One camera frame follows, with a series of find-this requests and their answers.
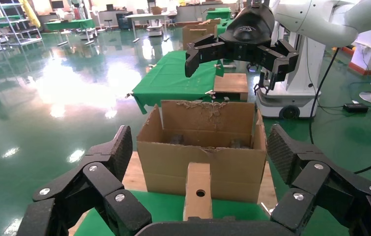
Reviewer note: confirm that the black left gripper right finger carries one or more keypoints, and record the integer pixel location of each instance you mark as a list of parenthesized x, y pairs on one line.
[(318, 182)]

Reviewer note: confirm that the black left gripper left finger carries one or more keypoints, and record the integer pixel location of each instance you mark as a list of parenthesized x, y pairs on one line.
[(100, 182)]

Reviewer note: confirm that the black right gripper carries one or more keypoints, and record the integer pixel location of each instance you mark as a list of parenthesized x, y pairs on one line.
[(250, 26)]

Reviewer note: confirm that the small cardboard box with hole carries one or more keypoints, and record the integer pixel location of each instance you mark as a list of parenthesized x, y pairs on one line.
[(198, 177)]

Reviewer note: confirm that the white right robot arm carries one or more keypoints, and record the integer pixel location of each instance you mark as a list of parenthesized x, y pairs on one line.
[(318, 19)]

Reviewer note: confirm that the closed brown cardboard box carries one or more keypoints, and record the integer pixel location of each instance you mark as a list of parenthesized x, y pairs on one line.
[(195, 34)]

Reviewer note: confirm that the large open cardboard carton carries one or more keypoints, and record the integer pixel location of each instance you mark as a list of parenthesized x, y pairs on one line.
[(231, 176)]

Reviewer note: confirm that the low wooden crate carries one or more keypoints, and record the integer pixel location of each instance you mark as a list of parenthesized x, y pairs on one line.
[(231, 83)]

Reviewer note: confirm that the silver binder clip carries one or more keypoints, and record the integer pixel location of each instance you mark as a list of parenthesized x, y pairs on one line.
[(210, 93), (128, 95), (151, 66)]

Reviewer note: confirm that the small green covered table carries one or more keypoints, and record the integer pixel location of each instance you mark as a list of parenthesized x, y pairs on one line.
[(218, 13)]

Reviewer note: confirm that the white robot body column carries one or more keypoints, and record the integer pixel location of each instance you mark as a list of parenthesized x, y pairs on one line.
[(302, 71)]

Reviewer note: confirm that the green tablecloth with yellow specks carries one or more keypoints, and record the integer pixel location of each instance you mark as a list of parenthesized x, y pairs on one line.
[(165, 208)]

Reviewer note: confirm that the green tablecloth on side table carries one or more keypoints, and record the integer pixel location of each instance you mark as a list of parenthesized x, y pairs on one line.
[(172, 78)]

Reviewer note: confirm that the black power adapter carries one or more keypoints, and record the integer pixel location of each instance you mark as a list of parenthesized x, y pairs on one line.
[(356, 107)]

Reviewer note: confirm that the small white mobile robot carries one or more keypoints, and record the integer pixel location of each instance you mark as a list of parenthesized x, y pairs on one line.
[(155, 31)]

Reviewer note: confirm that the white work table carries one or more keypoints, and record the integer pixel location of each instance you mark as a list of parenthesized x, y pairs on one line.
[(149, 15)]

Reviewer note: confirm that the dark storage cabinet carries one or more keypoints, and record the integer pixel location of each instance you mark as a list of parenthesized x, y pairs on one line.
[(125, 21)]

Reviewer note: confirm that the long green covered table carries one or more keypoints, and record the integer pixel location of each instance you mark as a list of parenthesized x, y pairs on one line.
[(71, 24)]

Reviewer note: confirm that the yellow hanging cloth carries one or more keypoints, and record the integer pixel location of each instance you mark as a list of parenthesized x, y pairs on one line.
[(30, 13)]

